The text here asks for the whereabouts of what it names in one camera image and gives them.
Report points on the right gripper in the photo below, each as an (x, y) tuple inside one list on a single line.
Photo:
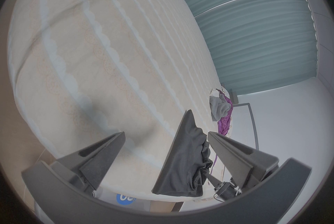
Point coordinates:
[(225, 190)]

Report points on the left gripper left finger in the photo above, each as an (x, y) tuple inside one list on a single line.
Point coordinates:
[(99, 160)]

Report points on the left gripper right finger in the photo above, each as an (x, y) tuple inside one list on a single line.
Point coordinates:
[(240, 163)]

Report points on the black T-shirt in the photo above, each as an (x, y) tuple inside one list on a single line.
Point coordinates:
[(182, 160)]

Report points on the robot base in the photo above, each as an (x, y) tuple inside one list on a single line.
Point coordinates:
[(125, 198)]

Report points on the bed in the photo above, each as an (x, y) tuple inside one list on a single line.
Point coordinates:
[(104, 61)]

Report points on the purple satin garment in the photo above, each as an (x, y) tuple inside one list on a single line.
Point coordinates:
[(224, 121)]

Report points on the grey garment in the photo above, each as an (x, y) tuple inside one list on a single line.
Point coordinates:
[(219, 109)]

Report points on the grey bedside table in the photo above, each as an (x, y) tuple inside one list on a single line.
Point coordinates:
[(235, 99)]

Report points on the white printed pillow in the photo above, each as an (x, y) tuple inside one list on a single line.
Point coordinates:
[(214, 91)]

